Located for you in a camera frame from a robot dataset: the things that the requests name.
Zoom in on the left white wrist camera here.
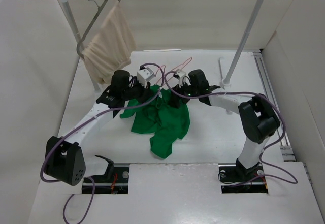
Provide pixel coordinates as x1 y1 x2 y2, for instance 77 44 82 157
136 66 155 87

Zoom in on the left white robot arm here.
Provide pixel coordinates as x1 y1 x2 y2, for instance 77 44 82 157
41 67 155 186

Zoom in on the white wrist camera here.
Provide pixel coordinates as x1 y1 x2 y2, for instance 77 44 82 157
136 66 155 87
173 69 187 87

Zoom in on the grey hanger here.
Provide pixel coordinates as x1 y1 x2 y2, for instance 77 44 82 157
76 0 129 57

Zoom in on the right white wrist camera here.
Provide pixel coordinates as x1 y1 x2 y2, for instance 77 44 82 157
173 69 187 87

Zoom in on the beige cloth on hanger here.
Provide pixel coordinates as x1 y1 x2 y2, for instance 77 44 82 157
82 1 137 84

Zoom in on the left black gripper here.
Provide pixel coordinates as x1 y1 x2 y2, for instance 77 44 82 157
122 76 154 105

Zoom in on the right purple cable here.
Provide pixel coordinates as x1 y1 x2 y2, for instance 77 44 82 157
162 71 298 184

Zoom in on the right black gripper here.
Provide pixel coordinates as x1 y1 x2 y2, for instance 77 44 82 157
168 78 200 108

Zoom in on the pink wire hanger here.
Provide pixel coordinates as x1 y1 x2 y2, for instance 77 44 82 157
155 57 193 75

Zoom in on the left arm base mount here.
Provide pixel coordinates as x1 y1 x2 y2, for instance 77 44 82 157
92 164 130 195

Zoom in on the green t shirt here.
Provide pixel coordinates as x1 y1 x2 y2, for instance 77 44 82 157
120 85 190 159

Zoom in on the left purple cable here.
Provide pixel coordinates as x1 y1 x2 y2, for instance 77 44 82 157
40 62 167 222

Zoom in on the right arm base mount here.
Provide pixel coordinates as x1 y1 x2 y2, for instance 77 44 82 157
217 164 268 194

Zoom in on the purple cable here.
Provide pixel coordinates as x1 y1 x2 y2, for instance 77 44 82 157
162 71 298 184
40 62 167 222

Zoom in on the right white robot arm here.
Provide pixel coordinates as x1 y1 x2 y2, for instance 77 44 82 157
169 69 280 180

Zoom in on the aluminium rail right side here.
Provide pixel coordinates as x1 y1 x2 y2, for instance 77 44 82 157
253 51 296 162

